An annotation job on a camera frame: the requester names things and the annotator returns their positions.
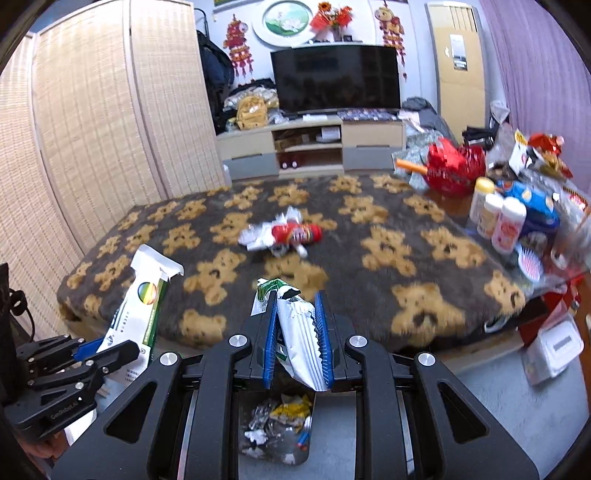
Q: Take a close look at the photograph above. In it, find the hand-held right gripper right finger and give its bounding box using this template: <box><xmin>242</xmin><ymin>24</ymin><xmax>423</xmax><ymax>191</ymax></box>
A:
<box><xmin>315</xmin><ymin>291</ymin><xmax>541</xmax><ymax>480</ymax></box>

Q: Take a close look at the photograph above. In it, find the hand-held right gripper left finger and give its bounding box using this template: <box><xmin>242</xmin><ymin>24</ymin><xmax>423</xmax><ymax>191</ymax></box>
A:
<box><xmin>51</xmin><ymin>300</ymin><xmax>281</xmax><ymax>480</ymax></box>

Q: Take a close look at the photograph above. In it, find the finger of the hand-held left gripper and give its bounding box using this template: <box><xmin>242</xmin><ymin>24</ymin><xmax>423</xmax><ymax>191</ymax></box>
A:
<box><xmin>27</xmin><ymin>340</ymin><xmax>140</xmax><ymax>395</ymax></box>
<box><xmin>16</xmin><ymin>335</ymin><xmax>105</xmax><ymax>371</ymax></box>

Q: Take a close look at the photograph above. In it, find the green striped white wrapper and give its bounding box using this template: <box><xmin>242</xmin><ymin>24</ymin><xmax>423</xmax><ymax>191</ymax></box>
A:
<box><xmin>252</xmin><ymin>277</ymin><xmax>331</xmax><ymax>393</ymax></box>

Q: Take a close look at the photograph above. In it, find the gold foil wrapper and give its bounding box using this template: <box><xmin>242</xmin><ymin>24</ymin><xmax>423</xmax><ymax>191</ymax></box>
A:
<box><xmin>270</xmin><ymin>394</ymin><xmax>313</xmax><ymax>424</ymax></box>

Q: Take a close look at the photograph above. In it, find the long white package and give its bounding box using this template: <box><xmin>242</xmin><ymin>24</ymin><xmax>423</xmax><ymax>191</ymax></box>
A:
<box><xmin>95</xmin><ymin>244</ymin><xmax>184</xmax><ymax>385</ymax></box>

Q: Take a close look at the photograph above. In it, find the black-lined trash bin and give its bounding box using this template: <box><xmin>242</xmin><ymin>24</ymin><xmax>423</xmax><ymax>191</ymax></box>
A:
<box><xmin>235</xmin><ymin>390</ymin><xmax>319</xmax><ymax>467</ymax></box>

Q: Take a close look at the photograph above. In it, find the teddy bear printed blanket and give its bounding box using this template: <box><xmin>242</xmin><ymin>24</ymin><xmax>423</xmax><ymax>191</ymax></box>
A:
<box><xmin>56</xmin><ymin>172</ymin><xmax>527</xmax><ymax>354</ymax></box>

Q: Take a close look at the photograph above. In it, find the red snack wrapper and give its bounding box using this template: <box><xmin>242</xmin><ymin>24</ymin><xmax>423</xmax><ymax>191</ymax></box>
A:
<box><xmin>270</xmin><ymin>222</ymin><xmax>324</xmax><ymax>246</ymax></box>

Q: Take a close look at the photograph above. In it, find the wooden television stand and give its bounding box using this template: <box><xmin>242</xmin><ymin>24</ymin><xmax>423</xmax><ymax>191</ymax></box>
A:
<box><xmin>216</xmin><ymin>115</ymin><xmax>407</xmax><ymax>178</ymax></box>

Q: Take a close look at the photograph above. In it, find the white bottle yellow label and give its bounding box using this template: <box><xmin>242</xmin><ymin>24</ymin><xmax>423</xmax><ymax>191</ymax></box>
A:
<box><xmin>475</xmin><ymin>194</ymin><xmax>503</xmax><ymax>239</ymax></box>

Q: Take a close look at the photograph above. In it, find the yellow-capped white bottle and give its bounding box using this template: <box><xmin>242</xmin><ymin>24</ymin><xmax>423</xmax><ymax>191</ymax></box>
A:
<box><xmin>468</xmin><ymin>176</ymin><xmax>495</xmax><ymax>222</ymax></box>

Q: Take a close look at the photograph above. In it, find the white bottle pink label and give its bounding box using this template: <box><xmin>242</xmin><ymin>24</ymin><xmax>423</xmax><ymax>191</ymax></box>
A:
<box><xmin>491</xmin><ymin>197</ymin><xmax>527</xmax><ymax>254</ymax></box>

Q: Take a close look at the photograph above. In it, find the red cutout basket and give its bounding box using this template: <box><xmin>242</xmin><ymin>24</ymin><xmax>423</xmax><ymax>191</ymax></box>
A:
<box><xmin>426</xmin><ymin>138</ymin><xmax>486</xmax><ymax>198</ymax></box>

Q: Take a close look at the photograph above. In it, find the floral cloth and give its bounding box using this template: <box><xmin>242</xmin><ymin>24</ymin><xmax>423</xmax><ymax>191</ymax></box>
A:
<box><xmin>402</xmin><ymin>131</ymin><xmax>444</xmax><ymax>163</ymax></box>

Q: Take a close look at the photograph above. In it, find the pink hairbrush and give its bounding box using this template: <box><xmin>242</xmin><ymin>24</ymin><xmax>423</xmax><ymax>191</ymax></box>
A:
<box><xmin>517</xmin><ymin>244</ymin><xmax>546</xmax><ymax>283</ymax></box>

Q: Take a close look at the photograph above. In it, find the woven folding screen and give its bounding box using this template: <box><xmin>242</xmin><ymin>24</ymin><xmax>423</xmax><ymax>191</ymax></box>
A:
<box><xmin>0</xmin><ymin>0</ymin><xmax>227</xmax><ymax>296</ymax></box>

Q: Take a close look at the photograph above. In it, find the white plastic box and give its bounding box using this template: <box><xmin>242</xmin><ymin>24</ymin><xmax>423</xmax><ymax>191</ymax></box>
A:
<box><xmin>526</xmin><ymin>318</ymin><xmax>585</xmax><ymax>386</ymax></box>

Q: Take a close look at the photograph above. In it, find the yellow backpack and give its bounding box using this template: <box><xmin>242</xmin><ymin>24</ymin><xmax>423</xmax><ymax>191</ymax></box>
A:
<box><xmin>236</xmin><ymin>96</ymin><xmax>269</xmax><ymax>131</ymax></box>

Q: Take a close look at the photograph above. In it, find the dark patterned cloth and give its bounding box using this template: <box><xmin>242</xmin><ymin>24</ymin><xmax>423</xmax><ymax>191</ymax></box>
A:
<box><xmin>337</xmin><ymin>107</ymin><xmax>400</xmax><ymax>121</ymax></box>

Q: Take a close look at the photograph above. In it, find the red box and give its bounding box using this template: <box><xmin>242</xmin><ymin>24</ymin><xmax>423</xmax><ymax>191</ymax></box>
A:
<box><xmin>519</xmin><ymin>284</ymin><xmax>583</xmax><ymax>344</ymax></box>

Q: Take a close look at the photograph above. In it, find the pile of clothes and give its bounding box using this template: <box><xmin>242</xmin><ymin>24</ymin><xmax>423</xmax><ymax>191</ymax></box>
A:
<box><xmin>222</xmin><ymin>78</ymin><xmax>287</xmax><ymax>132</ymax></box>

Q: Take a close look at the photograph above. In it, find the grey clothes heap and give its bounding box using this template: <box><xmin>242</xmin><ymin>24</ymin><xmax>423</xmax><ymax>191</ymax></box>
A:
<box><xmin>401</xmin><ymin>96</ymin><xmax>455</xmax><ymax>139</ymax></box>

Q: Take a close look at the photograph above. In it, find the blue round tin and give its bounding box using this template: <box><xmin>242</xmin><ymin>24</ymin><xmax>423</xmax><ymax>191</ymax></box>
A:
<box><xmin>496</xmin><ymin>180</ymin><xmax>561</xmax><ymax>241</ymax></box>

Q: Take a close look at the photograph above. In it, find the black bag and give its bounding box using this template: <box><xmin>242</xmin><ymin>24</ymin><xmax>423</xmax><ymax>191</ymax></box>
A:
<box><xmin>462</xmin><ymin>126</ymin><xmax>497</xmax><ymax>151</ymax></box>

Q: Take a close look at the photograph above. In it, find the black television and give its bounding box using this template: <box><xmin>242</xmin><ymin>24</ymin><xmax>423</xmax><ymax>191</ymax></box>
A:
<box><xmin>270</xmin><ymin>45</ymin><xmax>402</xmax><ymax>115</ymax></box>

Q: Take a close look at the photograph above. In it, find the clear bag red print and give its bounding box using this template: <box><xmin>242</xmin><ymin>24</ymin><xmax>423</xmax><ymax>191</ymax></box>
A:
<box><xmin>549</xmin><ymin>185</ymin><xmax>591</xmax><ymax>273</ymax></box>

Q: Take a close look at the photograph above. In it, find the white and red carton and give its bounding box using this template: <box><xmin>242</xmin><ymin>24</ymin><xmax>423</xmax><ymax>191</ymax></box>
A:
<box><xmin>508</xmin><ymin>131</ymin><xmax>539</xmax><ymax>171</ymax></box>

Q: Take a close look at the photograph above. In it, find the dark hanging jacket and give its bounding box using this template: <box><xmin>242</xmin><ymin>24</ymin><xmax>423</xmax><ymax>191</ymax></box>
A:
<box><xmin>196</xmin><ymin>30</ymin><xmax>236</xmax><ymax>134</ymax></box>

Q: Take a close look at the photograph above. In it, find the white plastic bag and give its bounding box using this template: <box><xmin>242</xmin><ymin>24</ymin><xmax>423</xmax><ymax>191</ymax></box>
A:
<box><xmin>487</xmin><ymin>99</ymin><xmax>513</xmax><ymax>134</ymax></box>

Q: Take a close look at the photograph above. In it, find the red and gold decoration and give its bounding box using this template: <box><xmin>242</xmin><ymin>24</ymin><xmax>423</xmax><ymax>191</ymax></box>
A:
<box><xmin>526</xmin><ymin>133</ymin><xmax>575</xmax><ymax>179</ymax></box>

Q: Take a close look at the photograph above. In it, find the red cartoon hanging ornament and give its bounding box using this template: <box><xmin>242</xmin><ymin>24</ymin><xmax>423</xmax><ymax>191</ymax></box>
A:
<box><xmin>224</xmin><ymin>15</ymin><xmax>254</xmax><ymax>79</ymax></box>
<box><xmin>374</xmin><ymin>0</ymin><xmax>408</xmax><ymax>80</ymax></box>

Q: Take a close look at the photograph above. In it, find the beige standing air conditioner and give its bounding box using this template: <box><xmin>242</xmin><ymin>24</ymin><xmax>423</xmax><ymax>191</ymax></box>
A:
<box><xmin>425</xmin><ymin>1</ymin><xmax>490</xmax><ymax>144</ymax></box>

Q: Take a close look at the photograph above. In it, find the sunflower and red flags bouquet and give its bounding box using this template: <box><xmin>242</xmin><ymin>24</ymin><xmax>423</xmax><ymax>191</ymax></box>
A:
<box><xmin>310</xmin><ymin>1</ymin><xmax>354</xmax><ymax>42</ymax></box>

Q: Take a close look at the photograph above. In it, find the purple curtain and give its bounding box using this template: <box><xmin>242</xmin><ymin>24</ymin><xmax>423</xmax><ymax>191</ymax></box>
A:
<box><xmin>478</xmin><ymin>0</ymin><xmax>591</xmax><ymax>195</ymax></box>

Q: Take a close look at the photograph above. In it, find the black equipment with cable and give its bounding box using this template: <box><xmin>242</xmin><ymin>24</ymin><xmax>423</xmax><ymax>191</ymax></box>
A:
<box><xmin>0</xmin><ymin>263</ymin><xmax>35</xmax><ymax>352</ymax></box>

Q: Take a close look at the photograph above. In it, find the round white wall art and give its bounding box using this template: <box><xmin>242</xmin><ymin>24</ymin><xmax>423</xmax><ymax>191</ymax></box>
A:
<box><xmin>253</xmin><ymin>0</ymin><xmax>315</xmax><ymax>48</ymax></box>

